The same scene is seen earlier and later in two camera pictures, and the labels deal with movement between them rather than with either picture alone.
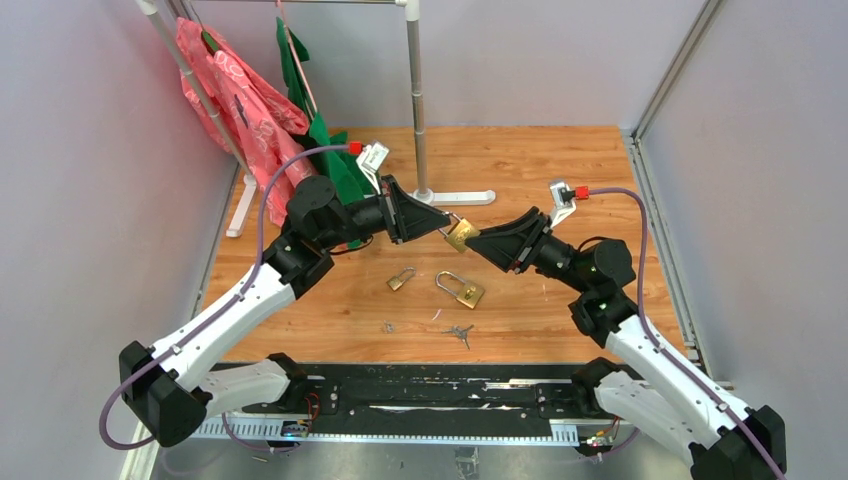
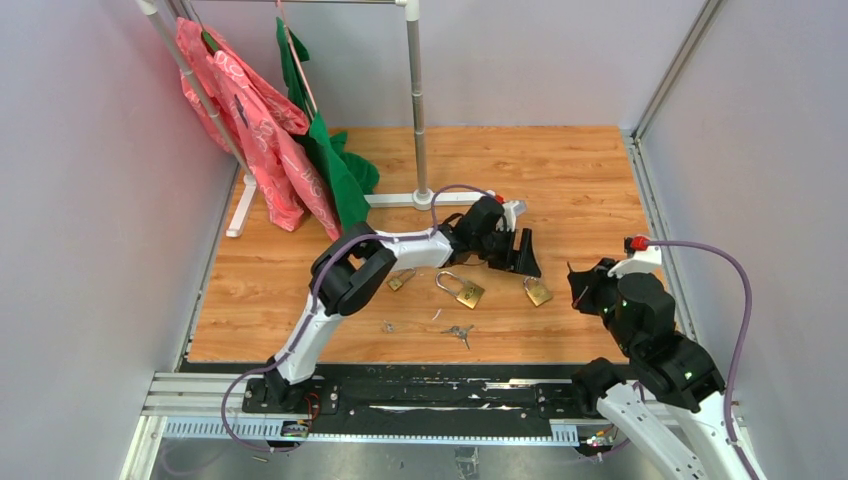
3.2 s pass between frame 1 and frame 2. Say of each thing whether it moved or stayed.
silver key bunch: stayed
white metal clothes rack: stayed
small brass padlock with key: stayed
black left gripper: moved
